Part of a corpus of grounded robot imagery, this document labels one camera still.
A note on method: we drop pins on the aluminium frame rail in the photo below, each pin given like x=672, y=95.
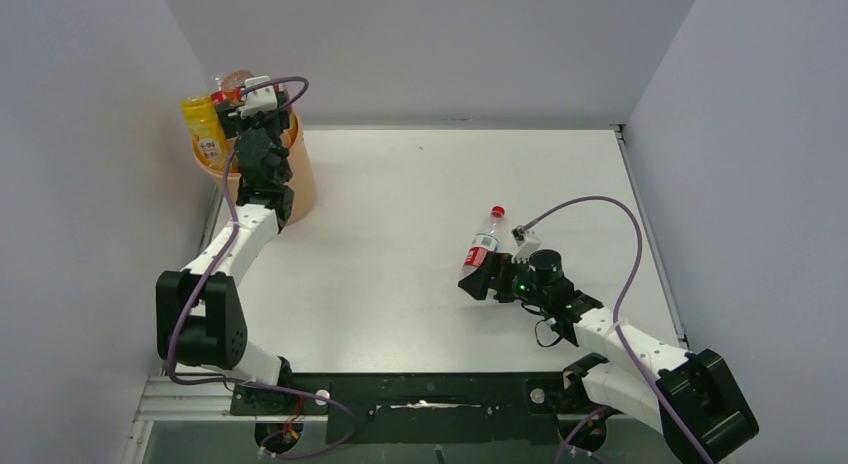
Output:
x=163, y=401

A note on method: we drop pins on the orange plastic bin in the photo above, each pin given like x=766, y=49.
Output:
x=302, y=183

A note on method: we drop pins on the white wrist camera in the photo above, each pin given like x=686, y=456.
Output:
x=258, y=95
x=527, y=244

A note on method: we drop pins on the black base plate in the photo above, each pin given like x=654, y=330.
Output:
x=424, y=408

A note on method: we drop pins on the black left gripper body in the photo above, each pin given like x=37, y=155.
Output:
x=272, y=125

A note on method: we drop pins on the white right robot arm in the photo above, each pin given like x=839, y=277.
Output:
x=692, y=400

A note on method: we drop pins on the orange drink bottle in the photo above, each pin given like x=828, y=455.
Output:
x=231, y=84

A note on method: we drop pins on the yellow-label bottle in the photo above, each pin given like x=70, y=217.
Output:
x=209, y=143

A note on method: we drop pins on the red-blue label bottle red cap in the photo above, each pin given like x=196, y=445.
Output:
x=484, y=242

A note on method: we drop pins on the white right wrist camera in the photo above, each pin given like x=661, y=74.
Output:
x=527, y=244

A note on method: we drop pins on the red-label bottle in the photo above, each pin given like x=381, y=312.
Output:
x=220, y=98

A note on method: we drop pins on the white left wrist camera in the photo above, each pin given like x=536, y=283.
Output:
x=258, y=95

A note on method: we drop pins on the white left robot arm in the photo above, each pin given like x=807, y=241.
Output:
x=199, y=316

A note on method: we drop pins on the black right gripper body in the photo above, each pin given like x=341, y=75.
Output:
x=516, y=283

